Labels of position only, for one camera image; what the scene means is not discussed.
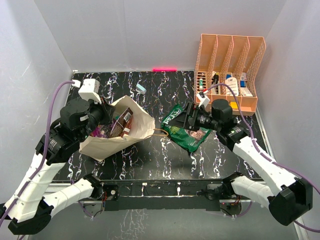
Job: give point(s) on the brown paper bag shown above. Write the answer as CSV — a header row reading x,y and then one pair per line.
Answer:
x,y
142,127

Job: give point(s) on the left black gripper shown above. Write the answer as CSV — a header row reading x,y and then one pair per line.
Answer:
x,y
108,111

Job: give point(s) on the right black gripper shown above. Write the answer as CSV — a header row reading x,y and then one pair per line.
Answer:
x,y
184,121

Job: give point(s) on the yellow sticky notes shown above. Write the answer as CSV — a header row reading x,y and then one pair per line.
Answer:
x,y
234,105

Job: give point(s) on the purple snack packet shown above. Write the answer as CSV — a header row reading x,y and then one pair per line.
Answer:
x,y
102,131

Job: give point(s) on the light blue stapler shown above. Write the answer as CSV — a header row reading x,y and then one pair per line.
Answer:
x,y
140,89

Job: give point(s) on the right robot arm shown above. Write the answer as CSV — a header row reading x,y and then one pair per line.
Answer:
x,y
286,196

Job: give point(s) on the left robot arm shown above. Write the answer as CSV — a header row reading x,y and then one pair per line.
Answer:
x,y
29,210

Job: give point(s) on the green chips bag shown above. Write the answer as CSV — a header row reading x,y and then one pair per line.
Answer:
x,y
187,139

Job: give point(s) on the orange desk organizer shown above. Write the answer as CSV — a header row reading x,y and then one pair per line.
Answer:
x,y
222,56

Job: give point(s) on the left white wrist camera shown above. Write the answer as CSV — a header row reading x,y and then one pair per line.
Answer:
x,y
88,90

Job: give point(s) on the white labelled bottle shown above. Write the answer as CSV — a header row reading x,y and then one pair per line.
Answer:
x,y
233,85

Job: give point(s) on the red brown snack box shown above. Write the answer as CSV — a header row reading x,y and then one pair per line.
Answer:
x,y
122,125

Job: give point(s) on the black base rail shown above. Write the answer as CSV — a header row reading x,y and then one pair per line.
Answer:
x,y
178,194

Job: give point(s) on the pink tape strip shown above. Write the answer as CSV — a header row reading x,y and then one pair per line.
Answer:
x,y
164,69

